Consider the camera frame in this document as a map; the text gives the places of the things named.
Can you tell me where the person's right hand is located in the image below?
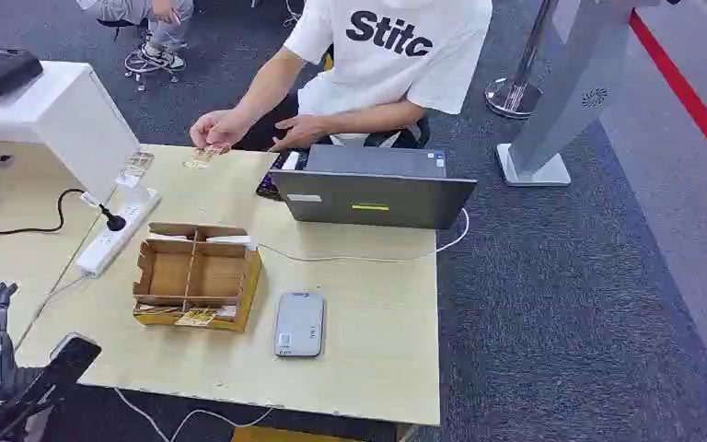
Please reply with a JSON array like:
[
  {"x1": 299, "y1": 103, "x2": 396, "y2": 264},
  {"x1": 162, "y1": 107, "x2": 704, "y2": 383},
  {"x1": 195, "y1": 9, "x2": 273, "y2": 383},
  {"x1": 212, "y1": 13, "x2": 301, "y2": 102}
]
[{"x1": 189, "y1": 108, "x2": 255, "y2": 150}]

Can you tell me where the person's left hand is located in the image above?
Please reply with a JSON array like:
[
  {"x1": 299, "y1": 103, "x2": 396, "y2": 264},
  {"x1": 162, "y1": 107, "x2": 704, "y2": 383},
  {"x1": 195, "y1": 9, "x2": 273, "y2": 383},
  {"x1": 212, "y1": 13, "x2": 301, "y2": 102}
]
[{"x1": 269, "y1": 113, "x2": 332, "y2": 153}]

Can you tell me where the grey open laptop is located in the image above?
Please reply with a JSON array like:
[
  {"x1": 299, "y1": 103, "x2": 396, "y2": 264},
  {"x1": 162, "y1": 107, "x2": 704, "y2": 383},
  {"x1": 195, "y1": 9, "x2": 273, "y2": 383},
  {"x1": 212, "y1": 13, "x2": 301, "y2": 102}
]
[{"x1": 255, "y1": 144, "x2": 478, "y2": 231}]

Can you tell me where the clear plastic card holder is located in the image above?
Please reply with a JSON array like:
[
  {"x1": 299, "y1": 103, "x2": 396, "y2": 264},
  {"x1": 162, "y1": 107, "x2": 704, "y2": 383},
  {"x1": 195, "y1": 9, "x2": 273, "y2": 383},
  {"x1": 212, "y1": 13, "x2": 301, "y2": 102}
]
[{"x1": 114, "y1": 150, "x2": 156, "y2": 189}]

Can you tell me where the black wheeled chair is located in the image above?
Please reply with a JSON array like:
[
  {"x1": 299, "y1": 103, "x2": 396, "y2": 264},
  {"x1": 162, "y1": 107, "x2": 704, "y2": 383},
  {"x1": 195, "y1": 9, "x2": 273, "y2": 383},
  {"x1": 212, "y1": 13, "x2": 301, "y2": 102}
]
[{"x1": 96, "y1": 17, "x2": 188, "y2": 93}]

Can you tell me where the stack of white cards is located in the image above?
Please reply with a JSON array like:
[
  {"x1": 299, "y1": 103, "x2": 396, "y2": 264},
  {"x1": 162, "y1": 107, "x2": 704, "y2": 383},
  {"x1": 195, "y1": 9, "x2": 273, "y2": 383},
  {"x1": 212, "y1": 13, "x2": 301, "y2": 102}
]
[{"x1": 205, "y1": 234, "x2": 259, "y2": 250}]

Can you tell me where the seated person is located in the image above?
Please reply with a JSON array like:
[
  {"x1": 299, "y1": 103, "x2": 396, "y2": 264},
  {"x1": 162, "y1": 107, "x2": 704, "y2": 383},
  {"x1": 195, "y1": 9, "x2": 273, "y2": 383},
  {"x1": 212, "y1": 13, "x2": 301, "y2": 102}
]
[{"x1": 190, "y1": 0, "x2": 493, "y2": 153}]

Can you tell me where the person on chair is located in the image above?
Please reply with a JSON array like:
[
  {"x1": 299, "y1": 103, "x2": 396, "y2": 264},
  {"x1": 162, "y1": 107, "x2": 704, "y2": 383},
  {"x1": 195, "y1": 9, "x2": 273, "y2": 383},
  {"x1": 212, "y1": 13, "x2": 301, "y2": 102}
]
[{"x1": 75, "y1": 0, "x2": 196, "y2": 73}]

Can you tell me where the white power strip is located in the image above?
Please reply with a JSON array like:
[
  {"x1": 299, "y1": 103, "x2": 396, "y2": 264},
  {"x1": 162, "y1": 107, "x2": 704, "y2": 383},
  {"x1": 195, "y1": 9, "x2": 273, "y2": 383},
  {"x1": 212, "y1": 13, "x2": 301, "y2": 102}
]
[{"x1": 75, "y1": 187, "x2": 163, "y2": 280}]

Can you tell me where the wooden divided card box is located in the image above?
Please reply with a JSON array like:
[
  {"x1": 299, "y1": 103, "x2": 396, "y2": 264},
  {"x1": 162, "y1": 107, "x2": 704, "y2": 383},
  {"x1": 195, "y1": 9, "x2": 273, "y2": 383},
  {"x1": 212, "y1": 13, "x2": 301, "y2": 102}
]
[{"x1": 132, "y1": 222, "x2": 264, "y2": 334}]

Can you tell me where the white cabinet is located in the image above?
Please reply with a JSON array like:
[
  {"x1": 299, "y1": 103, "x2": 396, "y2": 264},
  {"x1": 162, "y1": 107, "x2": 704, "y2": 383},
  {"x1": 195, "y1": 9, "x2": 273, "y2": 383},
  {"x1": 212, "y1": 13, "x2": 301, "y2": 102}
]
[{"x1": 0, "y1": 60, "x2": 142, "y2": 204}]

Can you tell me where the yellow printed card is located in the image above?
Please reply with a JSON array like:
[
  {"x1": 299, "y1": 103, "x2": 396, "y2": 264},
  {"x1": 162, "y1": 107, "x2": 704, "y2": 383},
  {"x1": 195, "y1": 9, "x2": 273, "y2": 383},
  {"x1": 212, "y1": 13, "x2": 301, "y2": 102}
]
[{"x1": 174, "y1": 308, "x2": 219, "y2": 329}]

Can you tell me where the grey flat card reader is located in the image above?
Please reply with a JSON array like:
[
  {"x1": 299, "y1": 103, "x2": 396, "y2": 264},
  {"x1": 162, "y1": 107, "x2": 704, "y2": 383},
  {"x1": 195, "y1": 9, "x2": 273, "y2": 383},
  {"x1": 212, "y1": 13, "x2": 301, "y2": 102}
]
[{"x1": 272, "y1": 290, "x2": 327, "y2": 359}]

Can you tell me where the grey kiosk stand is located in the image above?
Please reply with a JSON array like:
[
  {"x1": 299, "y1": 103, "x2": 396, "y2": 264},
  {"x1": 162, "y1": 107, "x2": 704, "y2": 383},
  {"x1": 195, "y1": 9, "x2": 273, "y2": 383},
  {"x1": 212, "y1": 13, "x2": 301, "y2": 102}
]
[{"x1": 495, "y1": 0, "x2": 663, "y2": 188}]

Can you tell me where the yellow board under desk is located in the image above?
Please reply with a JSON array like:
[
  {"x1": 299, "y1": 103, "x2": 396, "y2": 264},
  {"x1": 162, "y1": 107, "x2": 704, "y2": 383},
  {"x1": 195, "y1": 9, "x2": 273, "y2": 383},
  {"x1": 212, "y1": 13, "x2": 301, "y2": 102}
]
[{"x1": 231, "y1": 425, "x2": 361, "y2": 442}]

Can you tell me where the white power strip cable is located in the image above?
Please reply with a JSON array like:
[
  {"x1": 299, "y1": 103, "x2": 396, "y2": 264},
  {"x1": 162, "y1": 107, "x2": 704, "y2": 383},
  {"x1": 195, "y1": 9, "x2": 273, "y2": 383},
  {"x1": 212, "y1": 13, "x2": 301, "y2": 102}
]
[{"x1": 14, "y1": 273, "x2": 89, "y2": 354}]

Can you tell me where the black plug with cable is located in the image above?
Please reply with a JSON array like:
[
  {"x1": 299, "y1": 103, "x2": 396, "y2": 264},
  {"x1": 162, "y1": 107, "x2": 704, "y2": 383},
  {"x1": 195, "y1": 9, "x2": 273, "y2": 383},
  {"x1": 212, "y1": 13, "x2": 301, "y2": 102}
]
[{"x1": 0, "y1": 177, "x2": 128, "y2": 237}]

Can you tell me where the thin white laptop cable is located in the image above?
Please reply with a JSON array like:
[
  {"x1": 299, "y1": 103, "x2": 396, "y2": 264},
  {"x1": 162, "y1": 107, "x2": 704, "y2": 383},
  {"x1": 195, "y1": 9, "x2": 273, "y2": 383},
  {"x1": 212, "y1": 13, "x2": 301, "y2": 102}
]
[{"x1": 258, "y1": 207, "x2": 471, "y2": 264}]

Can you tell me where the white hanging cable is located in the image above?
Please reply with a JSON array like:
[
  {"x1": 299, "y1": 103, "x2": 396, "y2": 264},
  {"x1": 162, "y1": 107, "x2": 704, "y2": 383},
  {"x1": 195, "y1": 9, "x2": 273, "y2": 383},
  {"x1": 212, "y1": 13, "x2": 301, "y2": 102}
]
[{"x1": 112, "y1": 387, "x2": 276, "y2": 442}]

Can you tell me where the chrome stanchion post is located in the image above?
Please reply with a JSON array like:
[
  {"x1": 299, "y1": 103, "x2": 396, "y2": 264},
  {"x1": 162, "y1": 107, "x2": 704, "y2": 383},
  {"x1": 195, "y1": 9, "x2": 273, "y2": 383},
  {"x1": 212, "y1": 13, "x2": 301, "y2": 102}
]
[{"x1": 483, "y1": 0, "x2": 560, "y2": 121}]

